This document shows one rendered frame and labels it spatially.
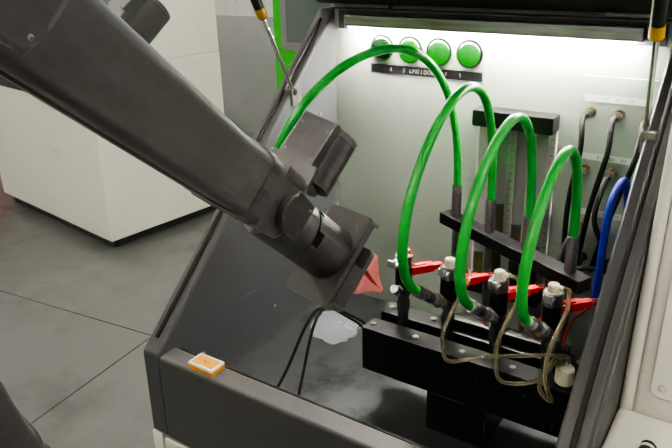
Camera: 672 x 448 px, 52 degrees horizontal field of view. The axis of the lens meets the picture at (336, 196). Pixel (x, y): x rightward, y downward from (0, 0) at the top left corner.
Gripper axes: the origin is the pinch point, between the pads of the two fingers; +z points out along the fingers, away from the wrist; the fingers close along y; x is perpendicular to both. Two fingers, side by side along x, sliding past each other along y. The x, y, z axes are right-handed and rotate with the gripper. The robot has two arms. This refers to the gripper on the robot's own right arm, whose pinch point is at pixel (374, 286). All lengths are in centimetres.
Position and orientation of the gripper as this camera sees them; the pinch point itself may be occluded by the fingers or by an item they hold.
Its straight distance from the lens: 78.0
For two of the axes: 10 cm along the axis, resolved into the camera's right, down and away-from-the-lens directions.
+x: -6.7, -2.4, 7.1
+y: 5.0, -8.5, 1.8
